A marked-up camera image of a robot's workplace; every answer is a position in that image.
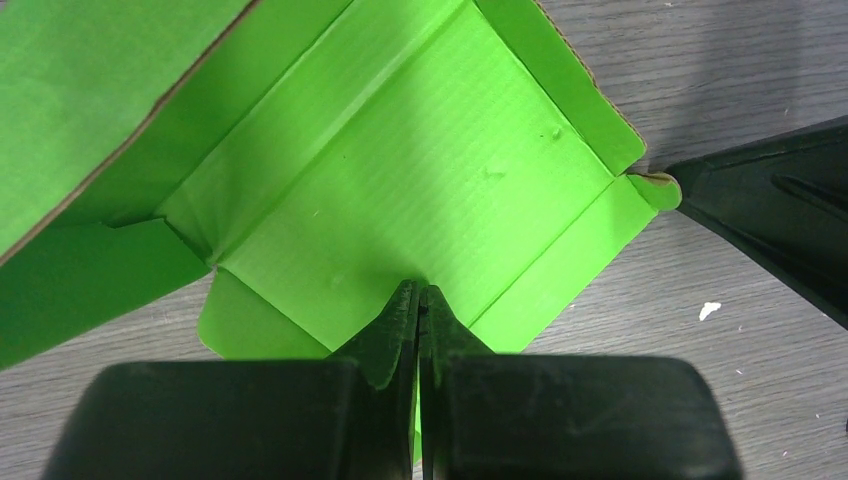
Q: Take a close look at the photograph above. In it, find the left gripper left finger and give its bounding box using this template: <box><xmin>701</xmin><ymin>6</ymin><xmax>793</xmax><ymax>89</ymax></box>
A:
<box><xmin>43</xmin><ymin>281</ymin><xmax>419</xmax><ymax>479</ymax></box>

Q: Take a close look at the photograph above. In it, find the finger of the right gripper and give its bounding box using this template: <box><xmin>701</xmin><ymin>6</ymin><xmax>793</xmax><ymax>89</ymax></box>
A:
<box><xmin>667</xmin><ymin>116</ymin><xmax>847</xmax><ymax>327</ymax></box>

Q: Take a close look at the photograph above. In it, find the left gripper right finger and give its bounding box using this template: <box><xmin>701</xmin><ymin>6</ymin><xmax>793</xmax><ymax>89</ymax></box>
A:
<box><xmin>418</xmin><ymin>286</ymin><xmax>744</xmax><ymax>479</ymax></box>

